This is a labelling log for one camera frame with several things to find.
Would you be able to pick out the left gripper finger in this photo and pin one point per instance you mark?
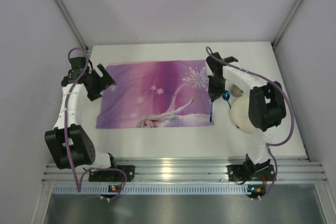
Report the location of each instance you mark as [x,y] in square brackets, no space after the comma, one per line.
[94,94]
[106,80]

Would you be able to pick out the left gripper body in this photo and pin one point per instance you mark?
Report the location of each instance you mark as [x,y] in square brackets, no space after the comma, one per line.
[102,80]

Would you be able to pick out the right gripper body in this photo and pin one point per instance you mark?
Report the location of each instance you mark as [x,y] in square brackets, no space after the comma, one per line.
[213,94]

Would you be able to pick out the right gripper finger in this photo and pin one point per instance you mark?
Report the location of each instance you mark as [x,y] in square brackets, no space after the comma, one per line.
[211,88]
[219,93]

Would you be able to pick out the blue metal spoon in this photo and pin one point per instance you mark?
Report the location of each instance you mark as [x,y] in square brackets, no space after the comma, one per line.
[226,97]

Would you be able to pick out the small beige cup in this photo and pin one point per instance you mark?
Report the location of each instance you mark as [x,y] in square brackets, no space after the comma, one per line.
[236,91]

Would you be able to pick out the blue metal fork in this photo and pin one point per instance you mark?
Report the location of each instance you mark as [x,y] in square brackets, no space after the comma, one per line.
[211,112]

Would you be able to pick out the cream round plate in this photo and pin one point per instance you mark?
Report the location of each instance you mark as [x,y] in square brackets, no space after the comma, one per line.
[239,114]

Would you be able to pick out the purple printed placemat cloth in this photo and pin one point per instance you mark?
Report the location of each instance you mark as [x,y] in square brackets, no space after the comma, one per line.
[156,94]

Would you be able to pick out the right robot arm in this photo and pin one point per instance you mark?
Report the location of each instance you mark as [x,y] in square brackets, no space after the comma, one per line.
[262,104]

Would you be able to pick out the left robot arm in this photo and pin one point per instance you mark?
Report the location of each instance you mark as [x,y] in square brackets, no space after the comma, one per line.
[69,144]

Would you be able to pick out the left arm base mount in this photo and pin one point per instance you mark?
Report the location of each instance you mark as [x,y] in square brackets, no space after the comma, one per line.
[113,176]

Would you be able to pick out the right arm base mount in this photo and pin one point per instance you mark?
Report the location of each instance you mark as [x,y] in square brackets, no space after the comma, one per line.
[239,174]

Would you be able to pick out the aluminium mounting rail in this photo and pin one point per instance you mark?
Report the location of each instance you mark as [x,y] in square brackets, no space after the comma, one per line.
[214,170]

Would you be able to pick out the perforated cable duct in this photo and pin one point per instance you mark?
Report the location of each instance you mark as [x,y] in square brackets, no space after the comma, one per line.
[161,189]

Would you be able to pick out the left aluminium frame post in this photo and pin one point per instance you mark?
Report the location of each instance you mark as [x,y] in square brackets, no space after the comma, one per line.
[71,24]

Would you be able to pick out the aluminium frame post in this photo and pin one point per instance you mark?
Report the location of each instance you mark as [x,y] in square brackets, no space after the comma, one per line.
[286,23]
[71,24]

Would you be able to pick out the right aluminium frame post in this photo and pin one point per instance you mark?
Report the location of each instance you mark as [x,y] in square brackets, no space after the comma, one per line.
[286,23]

